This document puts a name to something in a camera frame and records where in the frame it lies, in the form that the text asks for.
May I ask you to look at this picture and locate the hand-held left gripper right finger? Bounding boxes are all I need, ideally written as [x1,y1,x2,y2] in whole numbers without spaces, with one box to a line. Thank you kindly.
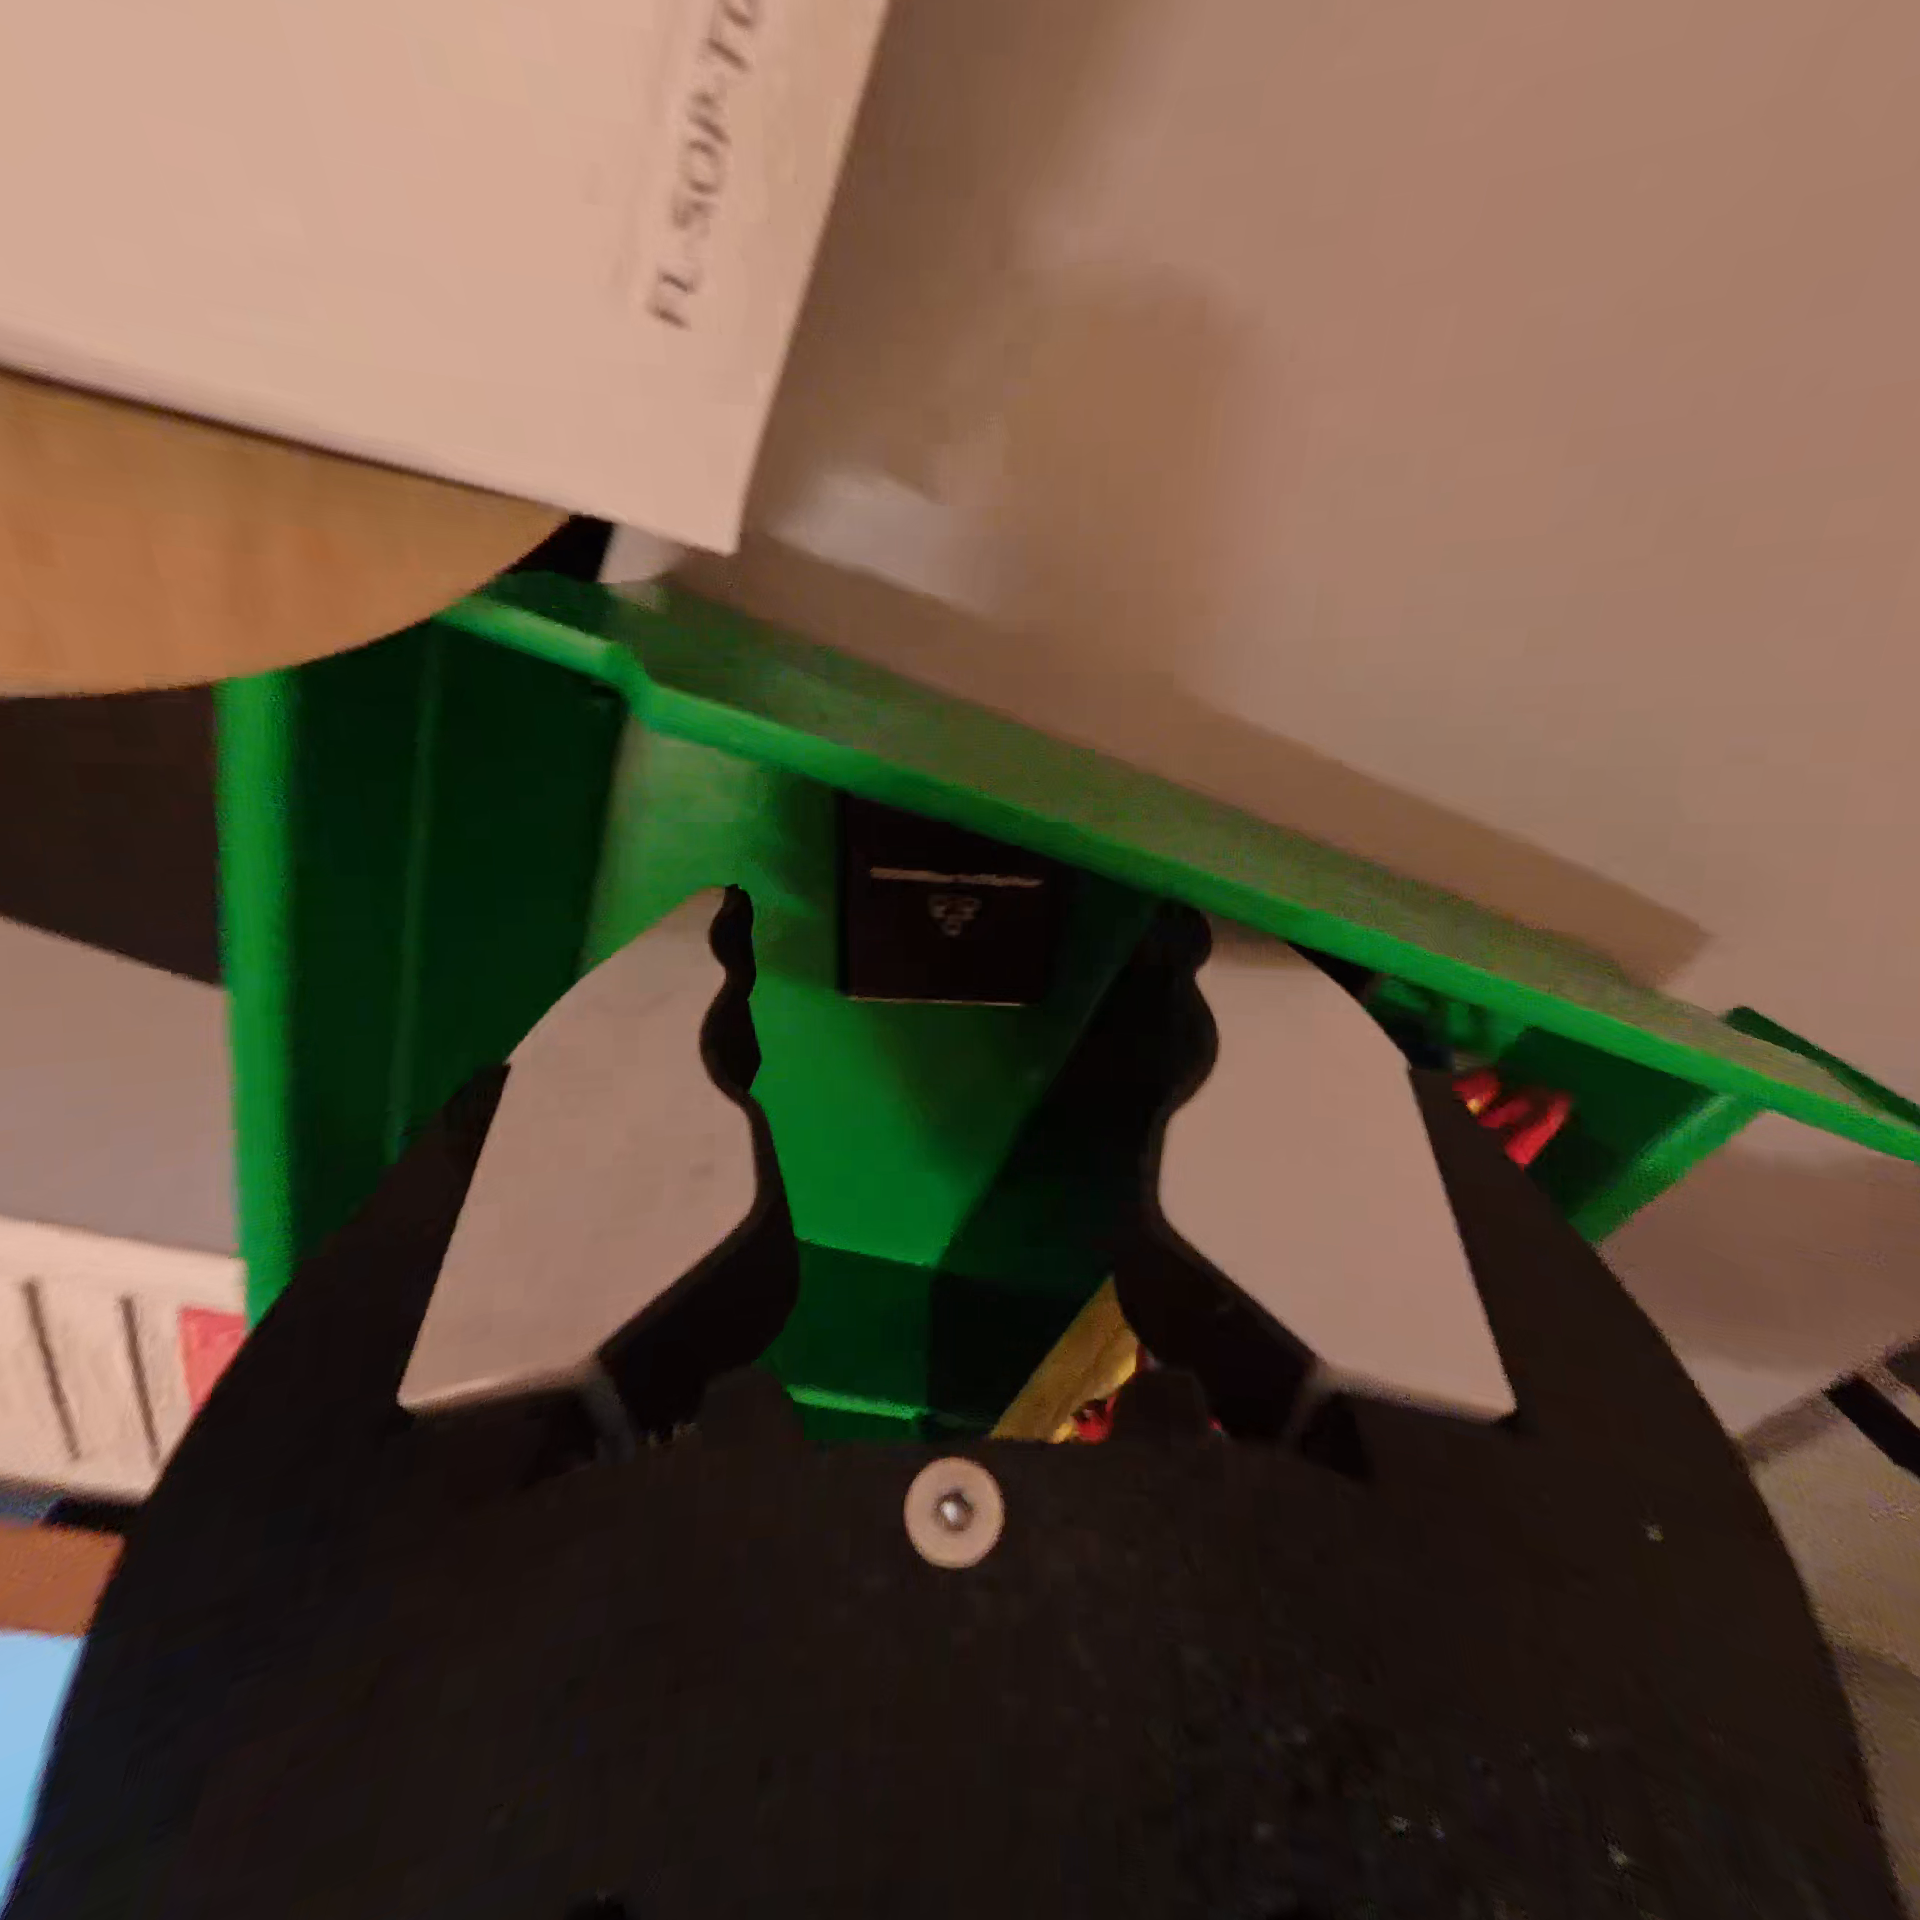
[1113,900,1519,1433]

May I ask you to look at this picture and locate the printed paper sheet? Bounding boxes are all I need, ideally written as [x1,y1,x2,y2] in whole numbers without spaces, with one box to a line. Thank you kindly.
[0,1219,248,1502]

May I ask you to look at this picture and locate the printed instruction sheet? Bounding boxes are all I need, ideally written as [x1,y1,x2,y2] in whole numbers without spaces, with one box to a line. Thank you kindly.
[0,0,896,557]

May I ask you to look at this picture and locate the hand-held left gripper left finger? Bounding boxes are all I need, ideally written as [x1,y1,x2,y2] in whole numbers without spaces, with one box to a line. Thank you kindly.
[392,884,800,1424]

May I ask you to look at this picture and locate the yellow ethernet cable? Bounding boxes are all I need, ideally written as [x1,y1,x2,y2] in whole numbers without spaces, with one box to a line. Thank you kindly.
[989,1276,1142,1444]

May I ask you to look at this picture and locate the green storage bin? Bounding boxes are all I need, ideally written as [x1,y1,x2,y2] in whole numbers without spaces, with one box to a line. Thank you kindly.
[214,573,1920,1444]

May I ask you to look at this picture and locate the black ethernet splitter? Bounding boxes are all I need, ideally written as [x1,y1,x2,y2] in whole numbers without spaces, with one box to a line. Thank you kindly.
[832,791,1073,1009]

